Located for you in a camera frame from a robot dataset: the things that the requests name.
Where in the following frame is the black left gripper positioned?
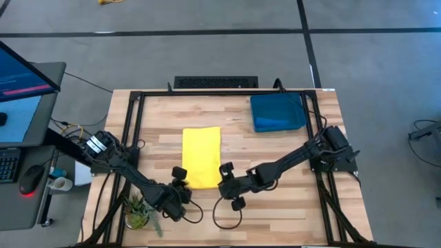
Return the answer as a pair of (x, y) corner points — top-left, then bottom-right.
(156, 165), (194, 223)

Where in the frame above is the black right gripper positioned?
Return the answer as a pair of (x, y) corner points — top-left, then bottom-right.
(217, 162), (247, 212)

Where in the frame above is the yellow microfiber towel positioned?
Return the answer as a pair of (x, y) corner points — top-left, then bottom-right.
(181, 126), (223, 190)

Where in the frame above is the teal plastic basket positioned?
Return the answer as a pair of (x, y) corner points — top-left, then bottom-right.
(249, 91), (308, 134)

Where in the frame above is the small potted succulent plant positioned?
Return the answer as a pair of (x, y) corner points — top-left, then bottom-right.
(123, 192), (163, 238)

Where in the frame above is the white box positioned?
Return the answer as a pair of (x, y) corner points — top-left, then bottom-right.
(74, 160), (93, 187)

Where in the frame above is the black keyboard at table edge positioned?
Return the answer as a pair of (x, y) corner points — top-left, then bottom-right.
(173, 75), (259, 90)

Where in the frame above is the white mug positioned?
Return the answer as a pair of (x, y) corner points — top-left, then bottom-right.
(48, 176), (74, 192)

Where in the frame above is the black desk base bar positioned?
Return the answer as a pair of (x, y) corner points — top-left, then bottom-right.
(43, 127), (94, 167)

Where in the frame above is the black computer mouse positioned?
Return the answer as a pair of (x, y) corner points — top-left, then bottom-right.
(17, 164), (45, 198)

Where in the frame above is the grey computer desk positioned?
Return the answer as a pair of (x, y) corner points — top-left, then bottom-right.
(0, 61), (68, 231)

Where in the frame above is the backlit black keyboard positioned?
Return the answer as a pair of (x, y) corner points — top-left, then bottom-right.
(0, 147), (22, 184)

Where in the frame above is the computer monitor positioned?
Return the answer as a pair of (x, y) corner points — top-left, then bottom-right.
(0, 41), (61, 103)

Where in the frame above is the black floor stand base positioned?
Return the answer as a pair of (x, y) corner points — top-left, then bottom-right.
(408, 119), (441, 143)

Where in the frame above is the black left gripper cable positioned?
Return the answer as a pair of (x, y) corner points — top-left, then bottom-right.
(161, 198), (205, 225)

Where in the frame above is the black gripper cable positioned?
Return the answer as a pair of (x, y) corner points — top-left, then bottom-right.
(161, 198), (205, 225)
(212, 196), (244, 231)

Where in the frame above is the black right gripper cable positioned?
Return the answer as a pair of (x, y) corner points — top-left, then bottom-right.
(212, 196), (244, 231)

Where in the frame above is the black metal table frame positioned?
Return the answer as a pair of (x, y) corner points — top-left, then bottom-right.
(77, 78), (376, 248)

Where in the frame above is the yellow cable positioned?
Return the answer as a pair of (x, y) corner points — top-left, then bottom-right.
(59, 123), (85, 144)

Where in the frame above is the black floor cable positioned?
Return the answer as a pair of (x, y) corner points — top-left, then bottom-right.
(63, 71), (114, 94)

